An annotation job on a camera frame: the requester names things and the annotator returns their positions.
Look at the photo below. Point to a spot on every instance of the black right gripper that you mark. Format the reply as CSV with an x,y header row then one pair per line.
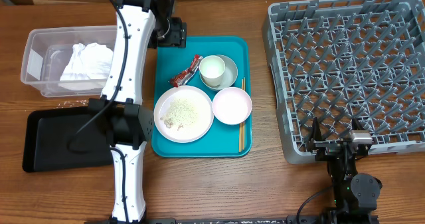
x,y
327,148

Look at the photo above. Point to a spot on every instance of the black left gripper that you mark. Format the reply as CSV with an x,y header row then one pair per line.
x,y
176,35

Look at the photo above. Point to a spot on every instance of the red snack wrapper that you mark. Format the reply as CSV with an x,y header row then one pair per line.
x,y
186,75

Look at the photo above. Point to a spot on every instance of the wooden chopstick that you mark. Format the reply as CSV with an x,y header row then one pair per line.
x,y
239,143
243,123

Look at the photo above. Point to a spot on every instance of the pink small bowl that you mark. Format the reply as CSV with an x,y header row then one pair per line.
x,y
232,105

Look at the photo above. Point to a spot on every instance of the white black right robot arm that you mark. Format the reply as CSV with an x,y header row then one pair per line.
x,y
355,194

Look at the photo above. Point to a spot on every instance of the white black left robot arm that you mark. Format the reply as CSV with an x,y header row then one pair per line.
x,y
119,113

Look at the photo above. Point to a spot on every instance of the grey dishwasher rack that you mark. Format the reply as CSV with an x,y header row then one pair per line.
x,y
338,60

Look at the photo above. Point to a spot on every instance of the clear plastic waste bin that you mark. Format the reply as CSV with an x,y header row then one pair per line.
x,y
48,52

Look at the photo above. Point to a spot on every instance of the white plastic cup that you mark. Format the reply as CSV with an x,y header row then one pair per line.
x,y
212,69

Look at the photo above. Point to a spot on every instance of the grey-green small bowl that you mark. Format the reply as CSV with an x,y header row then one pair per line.
x,y
229,77

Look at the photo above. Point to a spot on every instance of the large white dirty plate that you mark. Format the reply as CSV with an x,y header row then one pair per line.
x,y
183,114

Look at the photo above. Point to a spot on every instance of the white crumpled paper towel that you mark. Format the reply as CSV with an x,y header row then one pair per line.
x,y
87,68

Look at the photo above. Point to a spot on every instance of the scattered rice crumbs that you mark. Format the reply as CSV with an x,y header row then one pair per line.
x,y
72,103

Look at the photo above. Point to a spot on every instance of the teal serving tray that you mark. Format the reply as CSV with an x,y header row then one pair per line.
x,y
221,141

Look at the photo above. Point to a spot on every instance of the black rectangular tray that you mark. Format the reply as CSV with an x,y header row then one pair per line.
x,y
47,133

